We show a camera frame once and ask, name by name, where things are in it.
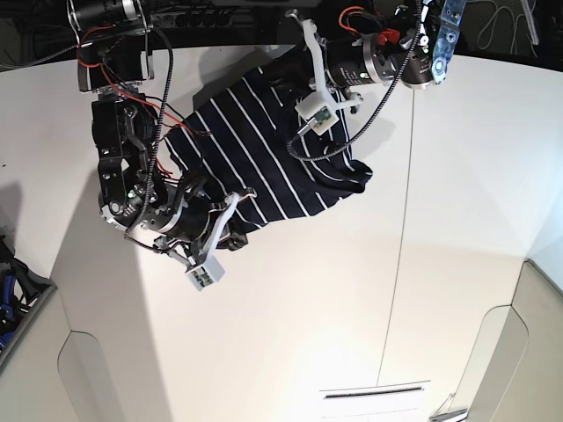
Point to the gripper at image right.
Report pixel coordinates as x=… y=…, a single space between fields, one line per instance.
x=327 y=69

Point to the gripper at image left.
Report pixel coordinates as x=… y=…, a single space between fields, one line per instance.
x=190 y=227

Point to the navy white striped T-shirt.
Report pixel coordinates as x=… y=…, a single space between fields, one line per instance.
x=236 y=138

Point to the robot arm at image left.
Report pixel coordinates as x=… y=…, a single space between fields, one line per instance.
x=114 y=56

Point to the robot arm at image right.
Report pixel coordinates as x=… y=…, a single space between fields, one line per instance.
x=414 y=46

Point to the white power strip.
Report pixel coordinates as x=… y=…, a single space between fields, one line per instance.
x=192 y=19

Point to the blue black items in bin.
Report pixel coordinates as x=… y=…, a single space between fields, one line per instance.
x=19 y=292

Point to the silver clip bottom right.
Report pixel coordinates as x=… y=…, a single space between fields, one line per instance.
x=449 y=416

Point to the white camera box image right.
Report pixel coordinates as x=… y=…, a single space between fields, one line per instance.
x=319 y=115

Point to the white camera box image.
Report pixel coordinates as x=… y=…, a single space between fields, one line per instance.
x=206 y=274
x=319 y=115

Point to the white camera box image left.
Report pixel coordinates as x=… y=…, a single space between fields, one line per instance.
x=206 y=274

